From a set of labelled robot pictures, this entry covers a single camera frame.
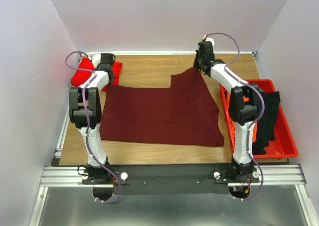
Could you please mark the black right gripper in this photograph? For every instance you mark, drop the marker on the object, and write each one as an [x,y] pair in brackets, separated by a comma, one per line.
[197,62]

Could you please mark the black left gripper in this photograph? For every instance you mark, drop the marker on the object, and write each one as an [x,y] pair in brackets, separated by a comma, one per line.
[111,74]

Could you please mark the maroon t shirt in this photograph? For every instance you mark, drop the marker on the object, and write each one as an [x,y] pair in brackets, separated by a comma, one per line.
[183,114]

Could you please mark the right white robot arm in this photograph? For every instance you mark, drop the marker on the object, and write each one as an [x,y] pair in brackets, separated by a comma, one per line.
[246,107]

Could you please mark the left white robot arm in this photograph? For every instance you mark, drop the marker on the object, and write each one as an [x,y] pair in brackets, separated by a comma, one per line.
[85,113]

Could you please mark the folded red t shirt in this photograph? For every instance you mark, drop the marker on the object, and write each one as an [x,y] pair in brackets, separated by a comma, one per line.
[81,77]

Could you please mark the orange t shirt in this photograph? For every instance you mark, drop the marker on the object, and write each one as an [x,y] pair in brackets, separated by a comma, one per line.
[232,125]

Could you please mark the black t shirt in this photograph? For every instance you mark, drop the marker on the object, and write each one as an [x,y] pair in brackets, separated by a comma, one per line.
[266,125]

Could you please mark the red plastic bin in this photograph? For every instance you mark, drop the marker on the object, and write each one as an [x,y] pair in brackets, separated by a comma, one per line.
[282,147]

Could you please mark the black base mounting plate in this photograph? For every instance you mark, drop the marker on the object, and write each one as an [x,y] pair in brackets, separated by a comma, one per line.
[218,178]

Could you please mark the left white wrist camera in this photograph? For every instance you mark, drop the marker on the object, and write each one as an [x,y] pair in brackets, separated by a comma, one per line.
[95,59]

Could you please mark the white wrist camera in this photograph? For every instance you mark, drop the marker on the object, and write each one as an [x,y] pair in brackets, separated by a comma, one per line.
[95,59]
[209,39]

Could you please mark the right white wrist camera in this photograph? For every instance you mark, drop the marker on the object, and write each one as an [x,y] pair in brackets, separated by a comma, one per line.
[209,39]

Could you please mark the aluminium frame rail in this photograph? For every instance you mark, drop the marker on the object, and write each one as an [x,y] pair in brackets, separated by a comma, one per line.
[275,175]

